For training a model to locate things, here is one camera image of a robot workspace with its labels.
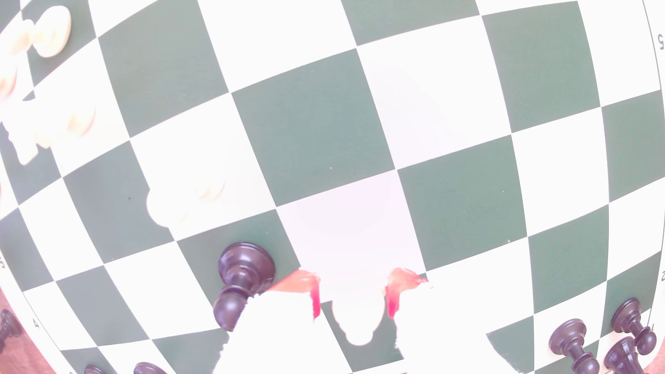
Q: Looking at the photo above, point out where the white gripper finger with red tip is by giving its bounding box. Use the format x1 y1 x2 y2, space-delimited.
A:
385 267 515 374
213 269 354 374

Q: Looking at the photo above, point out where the white chess pawn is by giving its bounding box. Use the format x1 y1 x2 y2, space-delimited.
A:
31 5 72 58
0 20 33 56
145 177 227 229
331 288 386 347

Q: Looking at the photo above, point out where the black chess rook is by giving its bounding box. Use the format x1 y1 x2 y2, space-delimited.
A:
603 337 646 374

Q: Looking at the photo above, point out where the green white chess board mat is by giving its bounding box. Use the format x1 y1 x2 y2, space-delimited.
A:
0 0 665 374

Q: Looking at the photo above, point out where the white chess knight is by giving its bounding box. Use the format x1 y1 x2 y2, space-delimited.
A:
2 101 97 167

